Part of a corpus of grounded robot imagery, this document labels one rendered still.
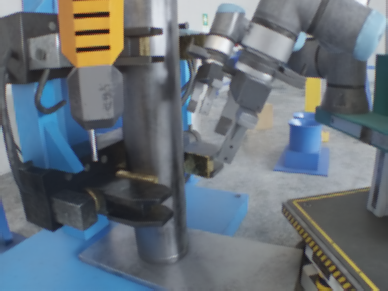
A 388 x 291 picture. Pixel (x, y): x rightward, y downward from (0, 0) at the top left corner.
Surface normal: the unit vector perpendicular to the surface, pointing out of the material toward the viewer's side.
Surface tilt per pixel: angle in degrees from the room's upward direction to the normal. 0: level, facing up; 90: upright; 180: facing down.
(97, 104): 105
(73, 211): 90
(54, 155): 90
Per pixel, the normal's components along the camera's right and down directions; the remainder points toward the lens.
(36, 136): -0.43, 0.25
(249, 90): -0.02, 0.37
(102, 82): 0.34, 0.48
